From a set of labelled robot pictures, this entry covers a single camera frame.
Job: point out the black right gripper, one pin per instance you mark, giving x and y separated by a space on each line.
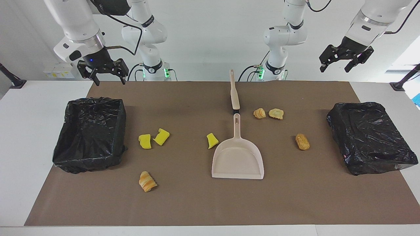
98 60

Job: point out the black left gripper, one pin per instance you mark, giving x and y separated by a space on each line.
352 48

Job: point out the notched yellow sponge piece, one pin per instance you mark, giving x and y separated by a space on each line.
161 137

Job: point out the pale yellow bread piece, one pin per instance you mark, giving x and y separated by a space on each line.
276 113

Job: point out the brown bread roll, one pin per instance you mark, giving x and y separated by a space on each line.
302 141

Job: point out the ridged golden bread piece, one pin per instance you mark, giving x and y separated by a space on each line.
259 113

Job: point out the striped orange croissant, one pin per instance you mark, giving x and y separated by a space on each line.
147 182

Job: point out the beige brush with black bristles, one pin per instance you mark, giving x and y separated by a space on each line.
234 95

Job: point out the beige plastic dustpan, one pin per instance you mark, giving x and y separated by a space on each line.
238 157

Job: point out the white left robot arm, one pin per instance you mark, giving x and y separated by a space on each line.
370 13

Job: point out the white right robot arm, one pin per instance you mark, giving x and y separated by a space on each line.
75 23

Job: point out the bin lined with black bag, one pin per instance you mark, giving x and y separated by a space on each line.
88 134
370 137

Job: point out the blue object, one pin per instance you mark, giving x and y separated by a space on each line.
417 100

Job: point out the brown table mat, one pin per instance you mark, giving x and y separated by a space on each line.
197 203

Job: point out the white wall socket box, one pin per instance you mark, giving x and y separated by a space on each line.
59 70

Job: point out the black camera stand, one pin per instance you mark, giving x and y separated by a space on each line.
402 83
14 82

